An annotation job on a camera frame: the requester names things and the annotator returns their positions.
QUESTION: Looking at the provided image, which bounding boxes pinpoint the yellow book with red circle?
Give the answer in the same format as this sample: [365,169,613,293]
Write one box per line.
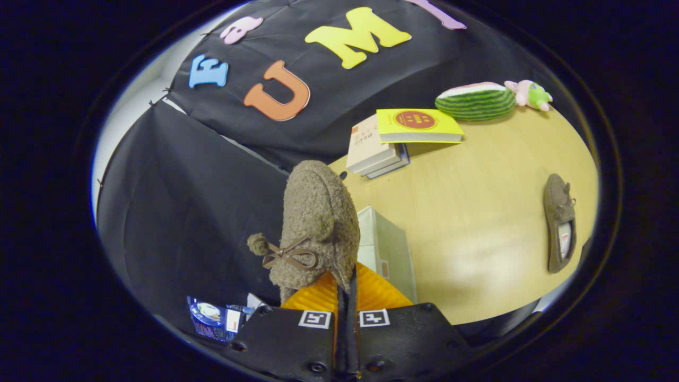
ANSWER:
[376,109,465,144]

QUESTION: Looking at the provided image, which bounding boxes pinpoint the white thin book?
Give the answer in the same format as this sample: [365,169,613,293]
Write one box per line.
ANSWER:
[361,143,406,177]

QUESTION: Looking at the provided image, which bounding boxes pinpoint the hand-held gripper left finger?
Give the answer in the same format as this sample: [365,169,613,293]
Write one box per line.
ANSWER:
[223,271,348,381]

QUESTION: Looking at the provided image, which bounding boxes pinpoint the pink and green plush toy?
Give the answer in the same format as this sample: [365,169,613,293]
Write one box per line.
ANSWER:
[504,80,553,112]

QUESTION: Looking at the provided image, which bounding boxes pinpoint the beige paperback book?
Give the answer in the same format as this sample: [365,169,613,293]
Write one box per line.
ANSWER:
[346,114,402,174]

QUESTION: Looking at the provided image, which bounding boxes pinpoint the watermelon slice plush toy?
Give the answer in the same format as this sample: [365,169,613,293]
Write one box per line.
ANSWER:
[435,81,516,121]

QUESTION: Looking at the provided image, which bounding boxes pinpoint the grey-green storage box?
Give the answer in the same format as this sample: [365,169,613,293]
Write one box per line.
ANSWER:
[356,206,418,304]

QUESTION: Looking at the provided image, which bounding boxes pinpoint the brown fleece shoe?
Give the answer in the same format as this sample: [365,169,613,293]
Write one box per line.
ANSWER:
[247,160,361,304]
[543,173,578,274]

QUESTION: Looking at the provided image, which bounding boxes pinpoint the blue-edged book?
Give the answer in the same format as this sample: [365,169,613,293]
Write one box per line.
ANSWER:
[367,143,410,180]

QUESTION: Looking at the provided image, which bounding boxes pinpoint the blue printed package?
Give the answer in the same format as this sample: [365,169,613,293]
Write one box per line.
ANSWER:
[187,296,247,342]

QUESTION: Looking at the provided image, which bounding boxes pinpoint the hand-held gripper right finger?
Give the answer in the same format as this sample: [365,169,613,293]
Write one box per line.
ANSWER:
[347,264,473,381]

